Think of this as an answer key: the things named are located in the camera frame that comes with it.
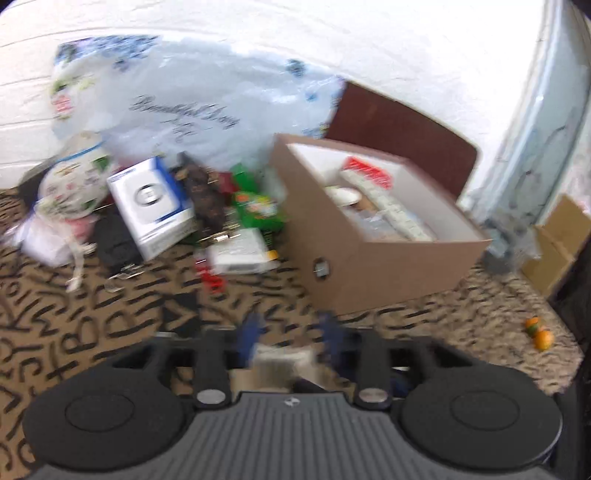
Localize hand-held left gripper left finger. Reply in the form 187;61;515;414
108;314;265;411

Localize red and white packet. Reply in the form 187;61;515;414
341;155;394;191

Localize white packet with label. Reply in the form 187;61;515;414
207;227;281;276

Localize blue and white box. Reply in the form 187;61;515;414
105;156;195;262

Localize floral cloth pouch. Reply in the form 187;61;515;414
36;130;117;219

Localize white floral plastic bag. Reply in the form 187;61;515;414
50;34;348;172

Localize brown patterned wallet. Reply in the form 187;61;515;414
177;151;232;237

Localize white crumpled plastic bag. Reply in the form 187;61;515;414
13;210;99;292

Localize green packet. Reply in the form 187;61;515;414
230;163;286;232

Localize small orange toys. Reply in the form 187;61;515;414
523;316;556;352

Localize small red item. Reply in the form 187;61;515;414
195;262;228;297

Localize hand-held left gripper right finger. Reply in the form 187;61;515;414
318;313;468;411

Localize white round roll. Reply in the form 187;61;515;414
324;185;364;207

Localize small cardboard box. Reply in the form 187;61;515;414
521;193;591;297

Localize clear plastic bag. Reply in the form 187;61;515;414
104;267;140;295

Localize white floral insole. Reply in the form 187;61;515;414
362;185;435;242

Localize grey object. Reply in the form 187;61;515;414
484;220;542;274

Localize brown cardboard box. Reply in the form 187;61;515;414
269;133;493;315

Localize black pouch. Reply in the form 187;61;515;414
93;213;145;274

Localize beige packet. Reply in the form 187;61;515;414
253;345;320;386

